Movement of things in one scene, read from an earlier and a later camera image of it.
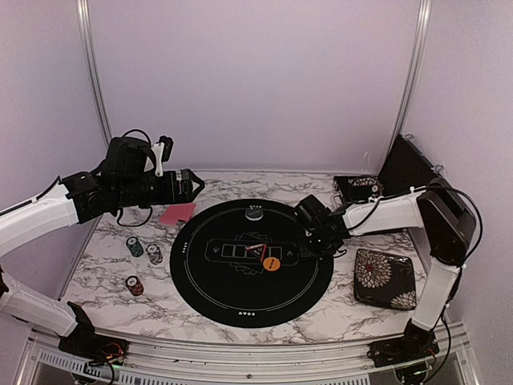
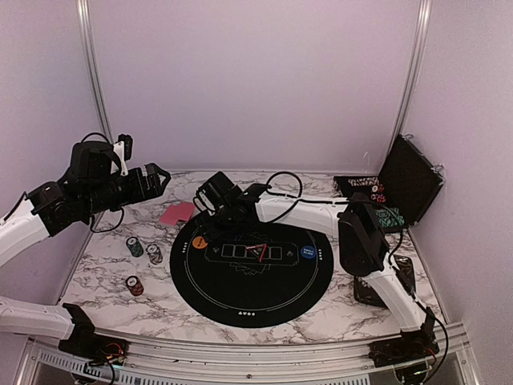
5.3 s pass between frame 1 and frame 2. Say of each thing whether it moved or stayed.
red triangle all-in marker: stayed
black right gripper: moved
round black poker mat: stayed
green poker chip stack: stayed
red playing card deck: stayed
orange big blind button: moved
